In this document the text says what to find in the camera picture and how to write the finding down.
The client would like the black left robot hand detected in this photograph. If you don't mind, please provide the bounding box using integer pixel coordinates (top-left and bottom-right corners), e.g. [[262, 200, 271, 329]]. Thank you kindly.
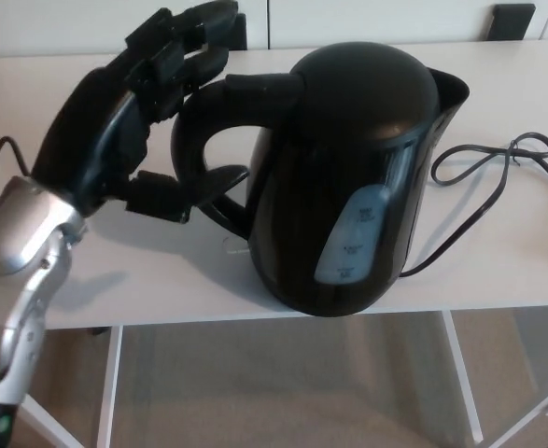
[[33, 0, 251, 224]]

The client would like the black power cord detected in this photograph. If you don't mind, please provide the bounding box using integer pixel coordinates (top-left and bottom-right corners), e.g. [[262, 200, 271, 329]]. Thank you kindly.
[[397, 133, 548, 279]]

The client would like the black electric kettle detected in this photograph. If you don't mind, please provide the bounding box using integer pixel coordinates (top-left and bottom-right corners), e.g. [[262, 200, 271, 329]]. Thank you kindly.
[[170, 45, 470, 318]]

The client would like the black chair back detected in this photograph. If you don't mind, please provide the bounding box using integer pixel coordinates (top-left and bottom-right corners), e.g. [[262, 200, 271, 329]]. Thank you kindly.
[[233, 12, 248, 50]]

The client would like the black wall fixture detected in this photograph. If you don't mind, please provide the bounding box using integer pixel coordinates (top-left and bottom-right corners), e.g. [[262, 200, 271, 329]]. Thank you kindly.
[[490, 2, 537, 41]]

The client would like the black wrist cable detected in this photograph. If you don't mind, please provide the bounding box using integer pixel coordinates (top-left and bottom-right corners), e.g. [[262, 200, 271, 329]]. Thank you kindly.
[[0, 135, 33, 203]]

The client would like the white table frame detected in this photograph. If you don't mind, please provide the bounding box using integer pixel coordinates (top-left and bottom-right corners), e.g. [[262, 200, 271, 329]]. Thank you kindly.
[[9, 305, 548, 448]]

